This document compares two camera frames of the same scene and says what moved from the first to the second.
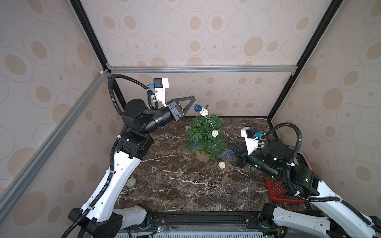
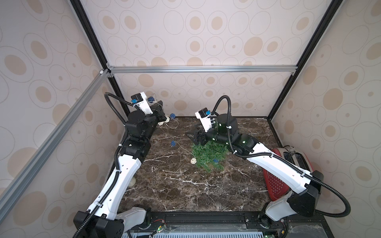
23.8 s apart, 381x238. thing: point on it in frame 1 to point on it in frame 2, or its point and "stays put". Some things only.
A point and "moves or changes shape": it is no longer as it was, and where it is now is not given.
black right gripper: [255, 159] to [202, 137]
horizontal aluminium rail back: [281, 68] stays put
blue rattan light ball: [197, 108] to [151, 99]
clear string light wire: [232, 139] moves or changes shape
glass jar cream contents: [131, 181] stays put
